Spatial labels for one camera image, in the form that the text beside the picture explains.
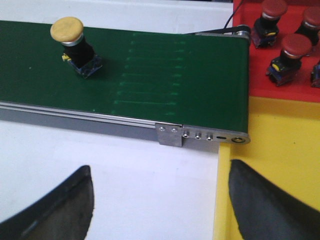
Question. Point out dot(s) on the metal conveyor support bracket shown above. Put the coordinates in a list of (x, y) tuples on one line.
[(169, 134)]

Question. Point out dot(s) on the red mushroom push button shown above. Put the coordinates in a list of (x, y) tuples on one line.
[(308, 32), (284, 68), (265, 30)]

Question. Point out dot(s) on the aluminium conveyor frame rail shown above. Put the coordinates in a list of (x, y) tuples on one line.
[(125, 120)]

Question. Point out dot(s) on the red plastic tray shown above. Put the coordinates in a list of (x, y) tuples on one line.
[(306, 85)]

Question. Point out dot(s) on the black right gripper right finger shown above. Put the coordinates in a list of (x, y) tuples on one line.
[(264, 211)]

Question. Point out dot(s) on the yellow plastic tray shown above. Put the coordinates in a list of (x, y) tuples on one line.
[(284, 148)]

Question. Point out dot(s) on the yellow mushroom push button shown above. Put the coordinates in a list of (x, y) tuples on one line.
[(81, 56)]

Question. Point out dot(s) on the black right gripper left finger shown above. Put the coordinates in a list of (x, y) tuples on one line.
[(65, 213)]

